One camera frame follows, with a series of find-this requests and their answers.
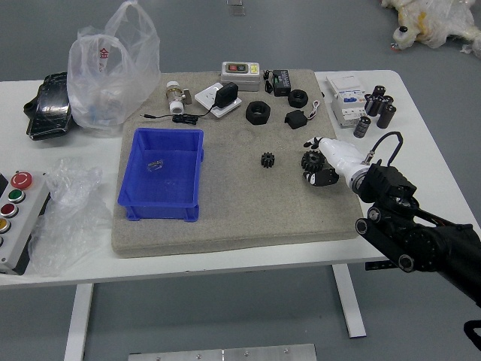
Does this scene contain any white circuit breaker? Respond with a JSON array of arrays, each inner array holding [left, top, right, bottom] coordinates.
[[325, 74, 371, 129]]

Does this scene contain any grey-brown foam mat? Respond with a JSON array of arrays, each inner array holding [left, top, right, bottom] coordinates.
[[110, 68, 365, 259]]

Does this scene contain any grey button control box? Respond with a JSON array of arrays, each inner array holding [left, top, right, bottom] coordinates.
[[0, 171, 52, 276]]

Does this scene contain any grey push-button switch box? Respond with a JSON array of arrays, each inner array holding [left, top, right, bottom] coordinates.
[[219, 61, 262, 93]]

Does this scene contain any glossy black plastic tray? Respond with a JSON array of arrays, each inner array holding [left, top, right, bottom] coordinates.
[[23, 71, 74, 142]]

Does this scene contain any small black gear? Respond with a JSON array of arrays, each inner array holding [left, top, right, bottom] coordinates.
[[259, 151, 278, 170]]

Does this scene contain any black table control panel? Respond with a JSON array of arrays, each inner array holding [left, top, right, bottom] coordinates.
[[364, 259, 399, 271]]

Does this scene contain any red mushroom stop button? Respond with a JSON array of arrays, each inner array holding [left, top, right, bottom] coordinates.
[[10, 171, 34, 190]]

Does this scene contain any black power adapter plug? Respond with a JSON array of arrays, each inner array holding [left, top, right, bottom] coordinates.
[[213, 81, 240, 108]]

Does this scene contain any grey metal base plate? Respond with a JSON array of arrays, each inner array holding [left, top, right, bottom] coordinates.
[[127, 343, 318, 361]]

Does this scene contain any crumpled clear plastic wrap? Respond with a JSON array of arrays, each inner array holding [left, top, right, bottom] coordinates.
[[28, 157, 113, 278]]

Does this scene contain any big black gear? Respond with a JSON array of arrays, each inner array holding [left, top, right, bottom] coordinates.
[[300, 149, 327, 172]]

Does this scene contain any small black cube module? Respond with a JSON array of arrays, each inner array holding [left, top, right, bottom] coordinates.
[[283, 109, 308, 131]]

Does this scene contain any large black hex nut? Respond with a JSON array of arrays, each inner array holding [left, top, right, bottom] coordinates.
[[245, 99, 271, 125]]

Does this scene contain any white table leg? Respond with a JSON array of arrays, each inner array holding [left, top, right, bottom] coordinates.
[[63, 282, 94, 361], [331, 264, 368, 339]]

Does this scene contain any blue plastic box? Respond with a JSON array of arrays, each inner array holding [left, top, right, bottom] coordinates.
[[117, 127, 206, 223]]

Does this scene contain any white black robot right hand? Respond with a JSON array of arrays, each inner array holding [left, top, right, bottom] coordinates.
[[302, 136, 368, 188]]

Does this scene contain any small black round nut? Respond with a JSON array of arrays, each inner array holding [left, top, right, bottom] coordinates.
[[287, 89, 310, 108]]

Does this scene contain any black adapter cord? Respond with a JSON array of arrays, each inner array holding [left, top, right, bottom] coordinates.
[[139, 107, 215, 126]]

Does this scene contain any plush toy in plastic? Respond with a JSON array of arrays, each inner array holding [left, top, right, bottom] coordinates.
[[379, 0, 481, 59]]

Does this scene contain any white wall socket plate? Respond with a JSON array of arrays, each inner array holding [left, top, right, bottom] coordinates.
[[194, 83, 244, 120]]

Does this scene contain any brass valve with white ends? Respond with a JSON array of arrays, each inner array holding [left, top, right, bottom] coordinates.
[[164, 80, 193, 116]]

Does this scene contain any black power supply module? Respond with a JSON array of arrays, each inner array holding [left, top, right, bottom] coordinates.
[[272, 69, 292, 98]]

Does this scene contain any translucent plastic bag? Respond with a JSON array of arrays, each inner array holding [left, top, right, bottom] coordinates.
[[66, 0, 162, 138]]

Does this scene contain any thin white red wire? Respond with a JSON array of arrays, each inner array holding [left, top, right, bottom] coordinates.
[[306, 99, 322, 121]]

